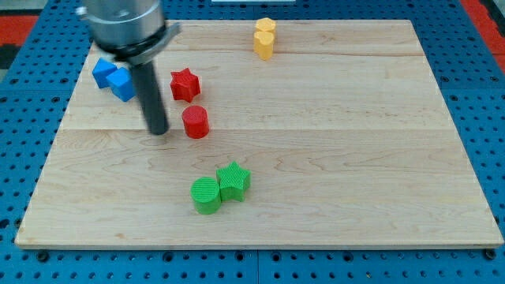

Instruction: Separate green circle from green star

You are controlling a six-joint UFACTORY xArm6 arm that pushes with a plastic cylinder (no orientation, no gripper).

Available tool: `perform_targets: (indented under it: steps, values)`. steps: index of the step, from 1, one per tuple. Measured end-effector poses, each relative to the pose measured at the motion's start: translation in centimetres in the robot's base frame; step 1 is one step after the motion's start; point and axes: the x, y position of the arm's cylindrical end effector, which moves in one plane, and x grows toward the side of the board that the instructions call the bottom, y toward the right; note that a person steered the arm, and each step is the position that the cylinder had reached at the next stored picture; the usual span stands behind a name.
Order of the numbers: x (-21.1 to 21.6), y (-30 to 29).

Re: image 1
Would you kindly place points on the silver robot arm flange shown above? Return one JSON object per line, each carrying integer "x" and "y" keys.
{"x": 133, "y": 31}

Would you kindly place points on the green star block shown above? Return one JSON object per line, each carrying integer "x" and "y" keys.
{"x": 233, "y": 182}

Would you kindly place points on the red star block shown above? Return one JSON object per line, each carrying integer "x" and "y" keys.
{"x": 184, "y": 85}

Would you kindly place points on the red cylinder block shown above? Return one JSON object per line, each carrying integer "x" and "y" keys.
{"x": 195, "y": 121}

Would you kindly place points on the green cylinder block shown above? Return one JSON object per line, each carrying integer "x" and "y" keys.
{"x": 205, "y": 192}

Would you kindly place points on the wooden board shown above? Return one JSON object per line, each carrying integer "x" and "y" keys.
{"x": 346, "y": 134}

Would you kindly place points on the yellow heart block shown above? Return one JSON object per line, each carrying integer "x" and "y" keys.
{"x": 263, "y": 44}

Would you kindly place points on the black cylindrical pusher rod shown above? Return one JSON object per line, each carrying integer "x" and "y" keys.
{"x": 148, "y": 93}

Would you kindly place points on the yellow hexagon block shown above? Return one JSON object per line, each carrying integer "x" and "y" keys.
{"x": 266, "y": 24}

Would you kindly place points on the blue cube block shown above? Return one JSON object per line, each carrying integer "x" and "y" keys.
{"x": 121, "y": 85}

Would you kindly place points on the blue triangle block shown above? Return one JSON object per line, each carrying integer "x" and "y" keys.
{"x": 102, "y": 69}

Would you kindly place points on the blue pegboard base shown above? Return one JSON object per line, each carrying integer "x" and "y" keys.
{"x": 39, "y": 83}

